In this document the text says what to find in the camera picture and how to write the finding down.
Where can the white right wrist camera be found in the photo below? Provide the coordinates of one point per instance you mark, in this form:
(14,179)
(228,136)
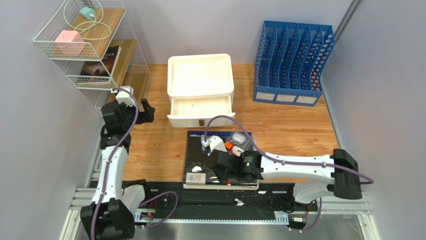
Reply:
(214,143)

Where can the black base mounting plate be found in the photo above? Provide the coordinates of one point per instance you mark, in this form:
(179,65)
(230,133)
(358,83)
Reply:
(208,204)

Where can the clear plastic bag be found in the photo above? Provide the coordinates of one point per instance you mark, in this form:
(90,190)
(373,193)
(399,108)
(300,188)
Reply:
(240,140)

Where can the aluminium frame rail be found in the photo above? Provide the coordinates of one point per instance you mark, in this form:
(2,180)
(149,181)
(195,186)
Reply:
(339,217)

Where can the blue file organizer rack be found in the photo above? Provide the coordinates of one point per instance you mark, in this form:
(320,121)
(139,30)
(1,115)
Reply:
(289,62)

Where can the orange black highlighter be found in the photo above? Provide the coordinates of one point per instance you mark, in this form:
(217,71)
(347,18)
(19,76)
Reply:
(228,146)

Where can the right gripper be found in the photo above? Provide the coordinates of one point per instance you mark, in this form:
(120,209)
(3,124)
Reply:
(217,160)

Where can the white three drawer organizer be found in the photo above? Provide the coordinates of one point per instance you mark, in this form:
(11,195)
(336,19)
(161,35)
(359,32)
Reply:
(200,76)

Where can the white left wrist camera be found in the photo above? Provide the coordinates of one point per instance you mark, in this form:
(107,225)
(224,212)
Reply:
(123,97)

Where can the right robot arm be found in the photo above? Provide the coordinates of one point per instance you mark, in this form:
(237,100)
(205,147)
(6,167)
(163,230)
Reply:
(325,175)

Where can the pink cube power socket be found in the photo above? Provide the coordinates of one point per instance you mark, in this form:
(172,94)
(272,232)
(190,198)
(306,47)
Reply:
(70,42)

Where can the pink correction tape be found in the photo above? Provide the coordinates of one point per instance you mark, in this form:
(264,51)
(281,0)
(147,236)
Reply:
(237,151)

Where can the blue highlighter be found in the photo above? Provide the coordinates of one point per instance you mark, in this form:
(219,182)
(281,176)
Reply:
(202,140)

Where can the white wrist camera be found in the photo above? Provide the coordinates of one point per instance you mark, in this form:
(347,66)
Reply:
(123,97)
(214,143)

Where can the mint green charger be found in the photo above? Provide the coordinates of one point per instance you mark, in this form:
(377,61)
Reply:
(87,12)

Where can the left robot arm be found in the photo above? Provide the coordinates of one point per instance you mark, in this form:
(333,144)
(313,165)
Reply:
(111,212)

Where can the dark cover book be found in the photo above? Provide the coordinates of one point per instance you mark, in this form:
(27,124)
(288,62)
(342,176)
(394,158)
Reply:
(102,71)

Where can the white top drawer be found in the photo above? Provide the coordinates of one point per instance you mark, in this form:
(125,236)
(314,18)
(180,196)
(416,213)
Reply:
(182,115)

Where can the blue folder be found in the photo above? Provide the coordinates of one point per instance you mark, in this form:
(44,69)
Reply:
(222,134)

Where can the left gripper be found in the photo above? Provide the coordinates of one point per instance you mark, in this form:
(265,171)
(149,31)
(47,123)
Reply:
(147,116)

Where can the white wire shelf rack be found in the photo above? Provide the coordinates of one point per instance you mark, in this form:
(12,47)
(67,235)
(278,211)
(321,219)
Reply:
(94,45)

